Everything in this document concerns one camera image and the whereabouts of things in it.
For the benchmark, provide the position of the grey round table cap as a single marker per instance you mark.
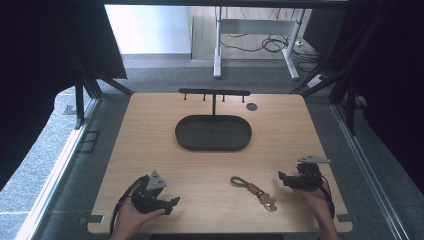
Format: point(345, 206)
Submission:
point(251, 107)

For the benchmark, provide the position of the dark floor outlet plate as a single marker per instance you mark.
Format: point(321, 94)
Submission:
point(89, 141)

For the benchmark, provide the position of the white power strip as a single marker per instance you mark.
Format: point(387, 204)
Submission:
point(316, 80)

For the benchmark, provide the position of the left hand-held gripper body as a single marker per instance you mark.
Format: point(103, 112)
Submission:
point(146, 200)

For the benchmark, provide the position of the black metal frame stand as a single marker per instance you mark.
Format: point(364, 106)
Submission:
point(346, 86)
point(80, 100)

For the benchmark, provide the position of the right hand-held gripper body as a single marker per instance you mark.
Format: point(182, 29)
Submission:
point(308, 180)

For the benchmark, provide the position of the black key rack with tray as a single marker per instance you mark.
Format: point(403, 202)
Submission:
point(213, 133)

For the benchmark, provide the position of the person's left hand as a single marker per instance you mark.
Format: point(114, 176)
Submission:
point(128, 220)

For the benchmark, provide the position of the person's right hand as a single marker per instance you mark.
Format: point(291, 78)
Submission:
point(316, 203)

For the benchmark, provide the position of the white desk frame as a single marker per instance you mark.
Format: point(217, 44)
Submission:
point(256, 26)

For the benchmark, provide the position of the black curtain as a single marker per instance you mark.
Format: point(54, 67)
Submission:
point(390, 76)
point(36, 73)

